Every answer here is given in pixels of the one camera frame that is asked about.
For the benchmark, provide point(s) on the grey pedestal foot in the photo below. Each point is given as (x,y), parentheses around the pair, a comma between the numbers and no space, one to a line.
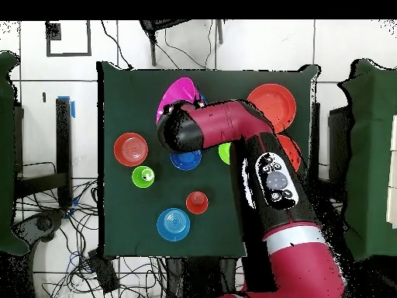
(43,223)

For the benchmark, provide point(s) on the small orange bowl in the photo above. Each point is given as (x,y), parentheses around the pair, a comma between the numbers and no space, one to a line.
(130,149)

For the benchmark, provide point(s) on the black table frame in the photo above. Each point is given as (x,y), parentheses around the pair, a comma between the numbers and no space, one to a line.
(63,139)
(339,139)

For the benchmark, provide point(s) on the orange cup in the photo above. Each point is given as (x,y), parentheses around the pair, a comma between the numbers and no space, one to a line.
(197,202)

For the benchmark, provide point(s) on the green bowl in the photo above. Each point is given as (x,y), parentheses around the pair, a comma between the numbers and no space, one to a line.
(225,153)

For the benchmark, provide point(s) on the small light blue bowl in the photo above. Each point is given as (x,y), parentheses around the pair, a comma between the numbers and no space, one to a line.
(173,224)

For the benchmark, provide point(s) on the large orange bowl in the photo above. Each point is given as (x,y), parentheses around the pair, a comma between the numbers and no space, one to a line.
(291,152)
(276,102)

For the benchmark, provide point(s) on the large pink bowl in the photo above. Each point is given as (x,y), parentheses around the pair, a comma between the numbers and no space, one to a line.
(180,91)

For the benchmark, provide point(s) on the black power strip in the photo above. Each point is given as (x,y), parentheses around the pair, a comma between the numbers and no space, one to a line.
(104,273)

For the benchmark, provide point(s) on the dark green table cloth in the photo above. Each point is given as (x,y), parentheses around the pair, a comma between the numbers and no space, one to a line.
(139,217)

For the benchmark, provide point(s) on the green cloth on side table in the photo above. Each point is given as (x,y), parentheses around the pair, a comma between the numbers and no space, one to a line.
(6,155)
(372,155)

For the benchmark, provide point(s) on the dark blue bowl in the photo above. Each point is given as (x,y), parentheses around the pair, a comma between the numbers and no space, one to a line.
(186,161)

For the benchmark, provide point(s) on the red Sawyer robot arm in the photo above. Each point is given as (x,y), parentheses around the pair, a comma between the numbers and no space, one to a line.
(294,248)

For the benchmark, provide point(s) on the green cup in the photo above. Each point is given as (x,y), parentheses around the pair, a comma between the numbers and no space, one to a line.
(138,178)

